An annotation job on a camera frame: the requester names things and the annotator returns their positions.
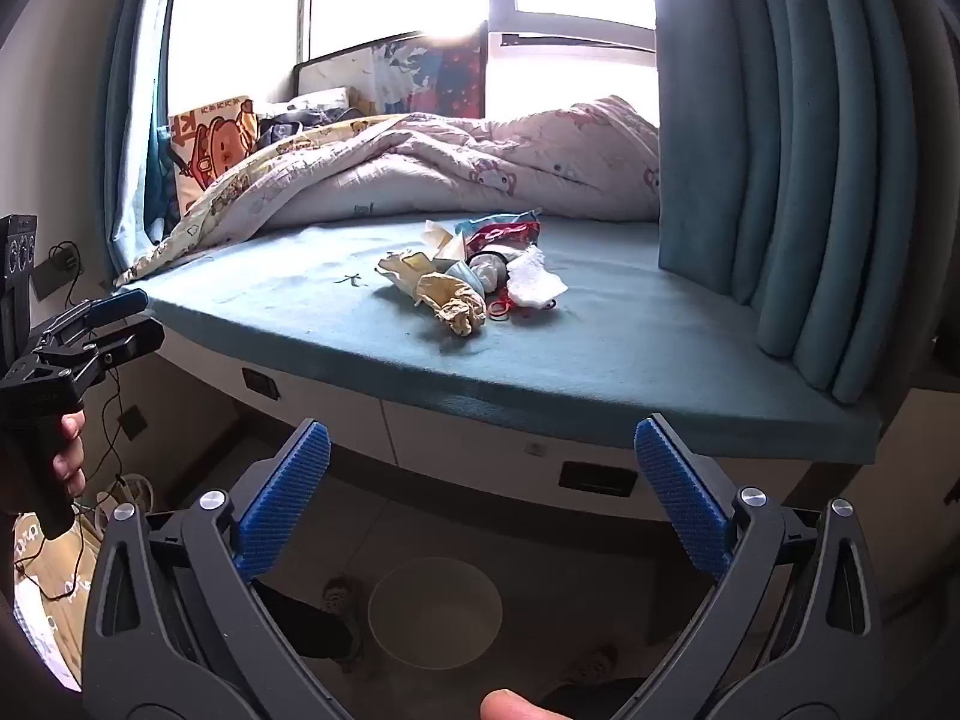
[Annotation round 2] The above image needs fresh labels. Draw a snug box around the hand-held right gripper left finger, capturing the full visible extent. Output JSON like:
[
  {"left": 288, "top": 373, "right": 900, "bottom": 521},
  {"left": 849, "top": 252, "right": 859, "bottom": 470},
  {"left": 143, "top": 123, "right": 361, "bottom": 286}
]
[{"left": 81, "top": 418, "right": 353, "bottom": 720}]

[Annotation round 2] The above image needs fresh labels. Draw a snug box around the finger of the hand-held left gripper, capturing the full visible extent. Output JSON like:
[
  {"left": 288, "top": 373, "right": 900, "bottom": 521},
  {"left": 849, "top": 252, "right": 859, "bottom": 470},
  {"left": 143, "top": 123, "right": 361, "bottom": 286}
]
[
  {"left": 41, "top": 289, "right": 149, "bottom": 352},
  {"left": 15, "top": 317, "right": 166, "bottom": 392}
]

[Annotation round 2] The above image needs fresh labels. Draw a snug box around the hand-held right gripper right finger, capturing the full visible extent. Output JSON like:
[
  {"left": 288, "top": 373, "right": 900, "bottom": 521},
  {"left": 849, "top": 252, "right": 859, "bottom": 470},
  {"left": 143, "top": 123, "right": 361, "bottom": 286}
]
[{"left": 615, "top": 414, "right": 890, "bottom": 720}]

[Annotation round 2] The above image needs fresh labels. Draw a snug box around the white waste bin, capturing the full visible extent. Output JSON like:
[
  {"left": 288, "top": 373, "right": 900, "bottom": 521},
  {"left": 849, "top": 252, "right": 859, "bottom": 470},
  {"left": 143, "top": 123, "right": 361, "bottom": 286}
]
[{"left": 367, "top": 556, "right": 503, "bottom": 672}]

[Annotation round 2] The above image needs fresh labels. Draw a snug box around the beige paper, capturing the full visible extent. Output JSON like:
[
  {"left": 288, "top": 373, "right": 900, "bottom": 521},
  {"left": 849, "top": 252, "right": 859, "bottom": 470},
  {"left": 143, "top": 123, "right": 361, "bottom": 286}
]
[{"left": 375, "top": 247, "right": 488, "bottom": 338}]

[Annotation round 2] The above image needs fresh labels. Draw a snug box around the white tissue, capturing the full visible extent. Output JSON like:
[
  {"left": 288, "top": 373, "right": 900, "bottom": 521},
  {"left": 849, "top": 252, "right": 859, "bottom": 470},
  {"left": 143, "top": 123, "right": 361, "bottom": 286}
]
[{"left": 506, "top": 246, "right": 569, "bottom": 310}]

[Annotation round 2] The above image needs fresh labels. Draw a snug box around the white paper piece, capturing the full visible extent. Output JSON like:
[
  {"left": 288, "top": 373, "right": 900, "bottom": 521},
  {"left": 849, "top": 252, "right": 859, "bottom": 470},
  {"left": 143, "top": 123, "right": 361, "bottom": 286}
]
[{"left": 424, "top": 219, "right": 470, "bottom": 256}]

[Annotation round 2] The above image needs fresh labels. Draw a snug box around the red snack wrapper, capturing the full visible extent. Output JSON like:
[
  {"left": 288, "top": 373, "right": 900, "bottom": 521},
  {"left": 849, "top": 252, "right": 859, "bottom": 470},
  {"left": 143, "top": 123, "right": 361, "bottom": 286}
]
[{"left": 454, "top": 210, "right": 542, "bottom": 260}]

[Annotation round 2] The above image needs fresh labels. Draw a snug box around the person's left hand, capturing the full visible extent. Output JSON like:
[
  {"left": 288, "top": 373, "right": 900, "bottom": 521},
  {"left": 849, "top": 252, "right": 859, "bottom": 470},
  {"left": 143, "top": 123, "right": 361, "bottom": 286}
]
[{"left": 49, "top": 409, "right": 89, "bottom": 500}]

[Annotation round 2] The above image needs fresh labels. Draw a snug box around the person's right hand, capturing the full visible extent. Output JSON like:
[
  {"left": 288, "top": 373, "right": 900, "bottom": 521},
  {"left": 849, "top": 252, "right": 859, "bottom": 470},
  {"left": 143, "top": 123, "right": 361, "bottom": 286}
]
[{"left": 480, "top": 690, "right": 557, "bottom": 720}]

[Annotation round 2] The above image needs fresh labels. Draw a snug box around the person's left shoe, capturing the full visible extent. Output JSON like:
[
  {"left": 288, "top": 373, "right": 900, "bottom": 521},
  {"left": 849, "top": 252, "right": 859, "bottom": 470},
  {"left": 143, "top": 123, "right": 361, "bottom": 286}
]
[{"left": 321, "top": 576, "right": 370, "bottom": 620}]

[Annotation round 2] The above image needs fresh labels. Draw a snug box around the person's shoe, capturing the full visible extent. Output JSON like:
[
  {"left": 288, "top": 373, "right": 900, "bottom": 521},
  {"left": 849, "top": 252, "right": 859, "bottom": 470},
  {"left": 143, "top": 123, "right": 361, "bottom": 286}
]
[
  {"left": 568, "top": 643, "right": 625, "bottom": 685},
  {"left": 321, "top": 576, "right": 370, "bottom": 620}
]

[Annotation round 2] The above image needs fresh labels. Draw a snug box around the person's left leg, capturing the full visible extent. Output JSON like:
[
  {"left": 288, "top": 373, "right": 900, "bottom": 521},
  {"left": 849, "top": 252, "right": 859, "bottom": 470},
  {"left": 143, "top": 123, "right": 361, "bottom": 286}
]
[{"left": 259, "top": 581, "right": 359, "bottom": 662}]

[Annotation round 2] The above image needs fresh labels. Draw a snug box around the printed cardboard box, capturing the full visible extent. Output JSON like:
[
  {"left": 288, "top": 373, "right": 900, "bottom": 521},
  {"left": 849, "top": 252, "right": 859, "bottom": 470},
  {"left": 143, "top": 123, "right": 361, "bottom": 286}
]
[{"left": 13, "top": 511, "right": 104, "bottom": 692}]

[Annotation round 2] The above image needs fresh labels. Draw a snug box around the white bed base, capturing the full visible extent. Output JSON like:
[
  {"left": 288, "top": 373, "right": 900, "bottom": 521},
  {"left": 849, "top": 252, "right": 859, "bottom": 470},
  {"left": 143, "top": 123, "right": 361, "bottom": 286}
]
[{"left": 148, "top": 330, "right": 830, "bottom": 527}]

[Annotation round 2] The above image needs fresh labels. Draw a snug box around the blue mattress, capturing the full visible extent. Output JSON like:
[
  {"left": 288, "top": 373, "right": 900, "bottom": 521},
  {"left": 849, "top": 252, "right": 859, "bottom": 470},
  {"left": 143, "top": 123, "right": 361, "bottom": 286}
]
[{"left": 112, "top": 214, "right": 882, "bottom": 466}]

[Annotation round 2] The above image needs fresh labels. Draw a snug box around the narrow blue curtain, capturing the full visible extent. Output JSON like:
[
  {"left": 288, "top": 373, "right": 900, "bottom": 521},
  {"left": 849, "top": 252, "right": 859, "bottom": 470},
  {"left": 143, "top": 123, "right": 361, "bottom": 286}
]
[{"left": 103, "top": 0, "right": 187, "bottom": 275}]

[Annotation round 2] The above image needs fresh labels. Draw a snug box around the cartoon bear pillow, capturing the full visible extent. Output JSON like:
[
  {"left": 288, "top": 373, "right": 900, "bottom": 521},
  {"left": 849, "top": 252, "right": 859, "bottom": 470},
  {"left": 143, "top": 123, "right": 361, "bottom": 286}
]
[{"left": 169, "top": 96, "right": 260, "bottom": 218}]

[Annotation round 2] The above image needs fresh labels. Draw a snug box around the person's right shoe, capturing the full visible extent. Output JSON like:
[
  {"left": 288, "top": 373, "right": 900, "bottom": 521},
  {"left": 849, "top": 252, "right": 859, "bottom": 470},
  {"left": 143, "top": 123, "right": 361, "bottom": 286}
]
[{"left": 568, "top": 643, "right": 625, "bottom": 685}]

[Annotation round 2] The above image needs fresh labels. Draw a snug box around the dark clothes heap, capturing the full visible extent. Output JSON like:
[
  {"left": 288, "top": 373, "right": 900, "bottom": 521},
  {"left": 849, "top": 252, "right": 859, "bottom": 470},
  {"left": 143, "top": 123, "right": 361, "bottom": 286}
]
[{"left": 259, "top": 105, "right": 368, "bottom": 145}]

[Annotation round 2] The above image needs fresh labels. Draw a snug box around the wide blue curtain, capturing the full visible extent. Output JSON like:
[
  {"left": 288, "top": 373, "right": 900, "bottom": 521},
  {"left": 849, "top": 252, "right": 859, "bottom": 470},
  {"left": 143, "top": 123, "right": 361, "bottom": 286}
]
[{"left": 651, "top": 0, "right": 947, "bottom": 407}]

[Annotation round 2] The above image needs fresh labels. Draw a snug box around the printed quilt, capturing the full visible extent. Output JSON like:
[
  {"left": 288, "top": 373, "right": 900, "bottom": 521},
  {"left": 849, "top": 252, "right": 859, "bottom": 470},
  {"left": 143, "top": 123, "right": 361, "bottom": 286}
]
[{"left": 116, "top": 95, "right": 662, "bottom": 287}]

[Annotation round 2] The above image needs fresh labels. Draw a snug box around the printed headboard cushion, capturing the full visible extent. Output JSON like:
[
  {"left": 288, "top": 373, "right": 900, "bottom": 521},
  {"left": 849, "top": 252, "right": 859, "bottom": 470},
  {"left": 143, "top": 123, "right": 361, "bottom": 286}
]
[{"left": 292, "top": 30, "right": 488, "bottom": 122}]

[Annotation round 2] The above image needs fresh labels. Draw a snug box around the black drawer handle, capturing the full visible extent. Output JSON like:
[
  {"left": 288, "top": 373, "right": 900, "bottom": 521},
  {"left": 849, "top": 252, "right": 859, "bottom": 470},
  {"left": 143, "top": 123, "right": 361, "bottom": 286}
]
[
  {"left": 241, "top": 366, "right": 281, "bottom": 401},
  {"left": 558, "top": 460, "right": 632, "bottom": 499}
]

